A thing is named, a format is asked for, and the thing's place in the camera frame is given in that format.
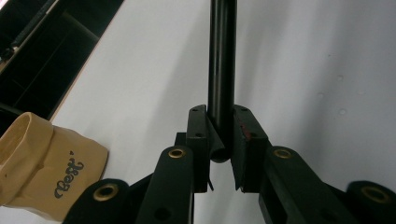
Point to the yellow ceramic bear pot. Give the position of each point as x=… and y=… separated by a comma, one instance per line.
x=46, y=161

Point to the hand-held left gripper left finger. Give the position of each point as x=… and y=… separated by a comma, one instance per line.
x=197, y=149

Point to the plain black pen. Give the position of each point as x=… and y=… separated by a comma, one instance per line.
x=221, y=62

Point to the white table sheet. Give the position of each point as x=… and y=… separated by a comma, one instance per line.
x=311, y=62

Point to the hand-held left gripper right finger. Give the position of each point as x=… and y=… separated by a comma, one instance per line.
x=249, y=155

